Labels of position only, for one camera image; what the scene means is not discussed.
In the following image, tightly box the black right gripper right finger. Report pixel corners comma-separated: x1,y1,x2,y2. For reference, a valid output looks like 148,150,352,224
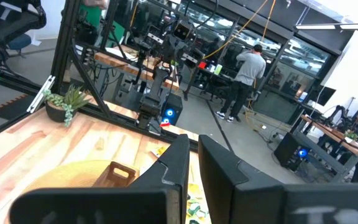
197,133,358,224

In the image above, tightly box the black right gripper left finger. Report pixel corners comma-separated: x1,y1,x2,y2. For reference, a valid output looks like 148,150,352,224
9,133,191,224

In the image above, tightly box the wooden tea box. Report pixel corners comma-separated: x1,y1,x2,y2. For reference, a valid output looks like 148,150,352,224
92,161,140,188

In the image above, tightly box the yellow mango tea packet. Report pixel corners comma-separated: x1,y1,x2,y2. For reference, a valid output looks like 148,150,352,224
187,183,202,197
186,198,209,224
150,146,168,158

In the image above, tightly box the black desk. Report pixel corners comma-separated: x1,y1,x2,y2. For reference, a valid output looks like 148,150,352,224
183,60,239,100

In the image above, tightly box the round woven placemat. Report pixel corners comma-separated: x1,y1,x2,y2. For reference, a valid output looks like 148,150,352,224
20,159,142,195

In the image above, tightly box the computer tower with blue light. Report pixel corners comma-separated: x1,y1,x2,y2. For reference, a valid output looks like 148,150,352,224
160,92,184,127

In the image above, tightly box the black computer tower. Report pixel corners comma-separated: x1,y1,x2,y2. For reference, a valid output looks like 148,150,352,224
273,132,311,172

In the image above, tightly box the wooden workbench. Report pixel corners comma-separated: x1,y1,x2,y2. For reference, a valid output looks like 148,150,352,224
94,51,180,91

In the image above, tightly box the potted succulent plant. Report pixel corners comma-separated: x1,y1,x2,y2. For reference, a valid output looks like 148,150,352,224
42,84,91,128

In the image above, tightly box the wooden station table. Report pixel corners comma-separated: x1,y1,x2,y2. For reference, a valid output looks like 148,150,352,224
300,114,358,184

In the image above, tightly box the silver aluminium bar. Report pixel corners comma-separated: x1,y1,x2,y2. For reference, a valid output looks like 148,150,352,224
26,75,56,114

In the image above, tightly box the black monitor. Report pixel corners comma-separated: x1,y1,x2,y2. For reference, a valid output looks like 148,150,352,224
308,85,337,107

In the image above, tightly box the ceiling light strip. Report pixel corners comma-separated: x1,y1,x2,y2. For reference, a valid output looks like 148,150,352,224
293,22,358,31

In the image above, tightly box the blue stool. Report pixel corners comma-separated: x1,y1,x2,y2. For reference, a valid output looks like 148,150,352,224
7,33,32,58

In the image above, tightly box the office chair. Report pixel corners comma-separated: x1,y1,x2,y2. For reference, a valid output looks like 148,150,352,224
0,0,47,63

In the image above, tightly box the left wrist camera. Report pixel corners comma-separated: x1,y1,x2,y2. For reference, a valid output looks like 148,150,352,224
172,22,193,40

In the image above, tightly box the yellow cable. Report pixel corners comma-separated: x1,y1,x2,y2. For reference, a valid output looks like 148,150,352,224
203,0,270,60
260,0,277,43

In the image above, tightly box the black aluminium table frame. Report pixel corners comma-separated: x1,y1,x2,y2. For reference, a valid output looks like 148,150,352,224
0,0,200,153

